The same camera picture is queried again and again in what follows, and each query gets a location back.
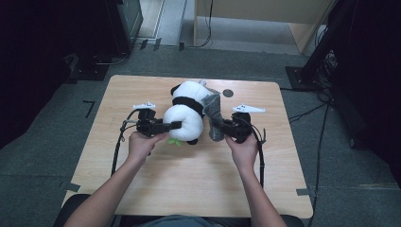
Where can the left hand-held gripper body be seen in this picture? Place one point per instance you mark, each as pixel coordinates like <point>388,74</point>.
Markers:
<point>148,126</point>

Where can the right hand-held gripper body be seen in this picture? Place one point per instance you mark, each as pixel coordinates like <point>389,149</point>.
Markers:
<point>241,127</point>

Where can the panda plush toy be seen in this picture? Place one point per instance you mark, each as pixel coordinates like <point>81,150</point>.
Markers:
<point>186,119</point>

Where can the grey toy garment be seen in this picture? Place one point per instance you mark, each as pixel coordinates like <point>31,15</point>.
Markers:
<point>216,108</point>

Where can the person's left hand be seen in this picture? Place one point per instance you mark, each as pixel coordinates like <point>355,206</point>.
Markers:
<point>142,146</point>

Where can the person's right hand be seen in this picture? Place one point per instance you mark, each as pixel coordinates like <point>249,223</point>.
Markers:
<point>246,154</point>

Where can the dark round table grommet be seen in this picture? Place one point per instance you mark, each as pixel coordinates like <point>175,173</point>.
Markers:
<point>227,93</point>

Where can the small dark tape piece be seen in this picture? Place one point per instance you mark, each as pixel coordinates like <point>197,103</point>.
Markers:
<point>157,44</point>
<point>143,44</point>
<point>181,46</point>

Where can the black stand base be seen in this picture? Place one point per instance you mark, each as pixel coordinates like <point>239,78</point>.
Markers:
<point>90,72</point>

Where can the grey tape strip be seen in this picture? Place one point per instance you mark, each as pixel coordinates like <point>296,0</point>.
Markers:
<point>302,191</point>
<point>72,187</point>

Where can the person's grey shirt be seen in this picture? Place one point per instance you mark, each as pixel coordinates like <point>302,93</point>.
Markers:
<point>183,221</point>

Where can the black equipment cabinet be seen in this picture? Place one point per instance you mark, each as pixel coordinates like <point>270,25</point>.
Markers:
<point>123,25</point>

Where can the black metal stand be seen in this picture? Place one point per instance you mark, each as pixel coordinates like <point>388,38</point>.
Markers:
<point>318,47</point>

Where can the light wooden cabinet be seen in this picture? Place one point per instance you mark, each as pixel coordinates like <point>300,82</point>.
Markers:
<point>252,9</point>

